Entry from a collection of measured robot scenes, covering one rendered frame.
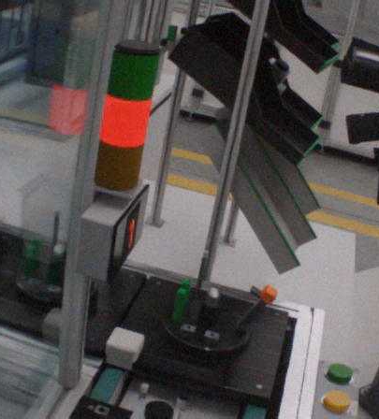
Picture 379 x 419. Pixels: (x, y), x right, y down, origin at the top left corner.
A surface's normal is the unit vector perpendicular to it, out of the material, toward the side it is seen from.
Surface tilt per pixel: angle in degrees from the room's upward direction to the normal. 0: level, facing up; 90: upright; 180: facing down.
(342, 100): 90
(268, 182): 90
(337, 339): 0
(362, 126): 88
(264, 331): 0
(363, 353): 0
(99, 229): 90
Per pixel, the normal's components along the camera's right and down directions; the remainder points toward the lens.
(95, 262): -0.22, 0.39
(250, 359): 0.18, -0.89
